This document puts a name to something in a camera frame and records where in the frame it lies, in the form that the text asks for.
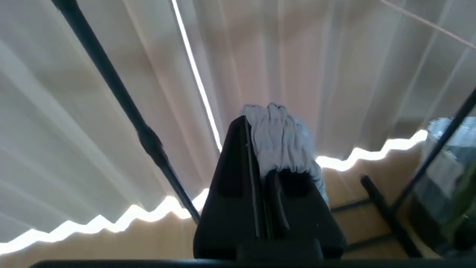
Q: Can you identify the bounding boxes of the pale grey shorts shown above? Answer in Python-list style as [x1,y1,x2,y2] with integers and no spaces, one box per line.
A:
[239,102,330,205]

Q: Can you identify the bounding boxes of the pink clothes hanger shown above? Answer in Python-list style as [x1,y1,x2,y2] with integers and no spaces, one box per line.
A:
[379,0,476,50]

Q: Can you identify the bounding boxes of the black clothes rack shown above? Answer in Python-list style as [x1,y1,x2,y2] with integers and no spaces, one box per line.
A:
[50,0,476,260]

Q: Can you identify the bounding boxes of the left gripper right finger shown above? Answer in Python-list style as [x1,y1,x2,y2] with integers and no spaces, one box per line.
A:
[262,169,347,261]

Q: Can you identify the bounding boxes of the green garment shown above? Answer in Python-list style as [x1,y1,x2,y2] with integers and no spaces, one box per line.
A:
[444,163,476,243]

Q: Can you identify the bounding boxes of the beige curtain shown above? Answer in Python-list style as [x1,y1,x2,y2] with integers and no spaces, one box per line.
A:
[0,0,476,245]

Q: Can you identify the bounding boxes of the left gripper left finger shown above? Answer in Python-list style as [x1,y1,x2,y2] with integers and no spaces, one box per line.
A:
[193,115,263,261]

